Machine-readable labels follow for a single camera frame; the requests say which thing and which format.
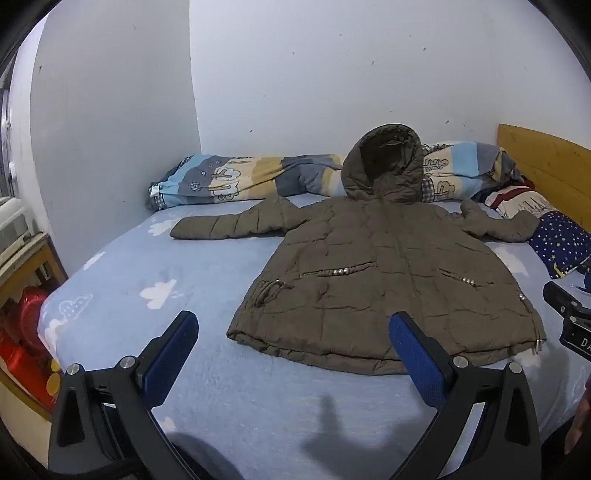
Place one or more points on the red plastic basin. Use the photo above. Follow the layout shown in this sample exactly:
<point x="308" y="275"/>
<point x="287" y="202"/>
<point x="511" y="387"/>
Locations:
<point x="27" y="332"/>

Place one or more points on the wooden headboard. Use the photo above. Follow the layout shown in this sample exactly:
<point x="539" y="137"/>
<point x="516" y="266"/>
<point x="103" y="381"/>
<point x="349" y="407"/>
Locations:
<point x="545" y="161"/>

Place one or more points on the patchwork cartoon print quilt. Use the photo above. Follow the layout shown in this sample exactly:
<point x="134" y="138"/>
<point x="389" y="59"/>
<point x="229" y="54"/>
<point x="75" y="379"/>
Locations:
<point x="231" y="180"/>

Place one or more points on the light blue cloud print bedsheet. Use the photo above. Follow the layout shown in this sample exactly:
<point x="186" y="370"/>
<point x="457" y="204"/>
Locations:
<point x="161" y="258"/>

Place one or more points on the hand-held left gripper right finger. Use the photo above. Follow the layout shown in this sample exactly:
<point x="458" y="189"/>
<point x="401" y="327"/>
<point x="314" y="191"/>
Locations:
<point x="415" y="364"/>

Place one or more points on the wooden side table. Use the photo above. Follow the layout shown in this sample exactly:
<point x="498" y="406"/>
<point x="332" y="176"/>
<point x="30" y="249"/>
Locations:
<point x="32" y="263"/>

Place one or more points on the person's right forearm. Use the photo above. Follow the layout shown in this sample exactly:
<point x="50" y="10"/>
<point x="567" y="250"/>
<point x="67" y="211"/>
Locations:
<point x="579" y="434"/>

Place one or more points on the star and stripe print pillow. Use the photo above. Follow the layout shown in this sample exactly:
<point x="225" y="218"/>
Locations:
<point x="563" y="240"/>

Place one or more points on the white ribbed appliance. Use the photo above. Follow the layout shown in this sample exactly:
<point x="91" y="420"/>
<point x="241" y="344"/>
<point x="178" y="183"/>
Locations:
<point x="14" y="226"/>

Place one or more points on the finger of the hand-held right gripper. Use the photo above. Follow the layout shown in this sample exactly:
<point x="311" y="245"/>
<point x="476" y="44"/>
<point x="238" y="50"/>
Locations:
<point x="561" y="297"/>

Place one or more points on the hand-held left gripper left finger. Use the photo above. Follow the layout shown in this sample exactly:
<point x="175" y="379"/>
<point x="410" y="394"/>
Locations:
<point x="170" y="357"/>

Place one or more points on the olive quilted hooded jacket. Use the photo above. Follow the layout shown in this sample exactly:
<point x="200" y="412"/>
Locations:
<point x="369" y="258"/>

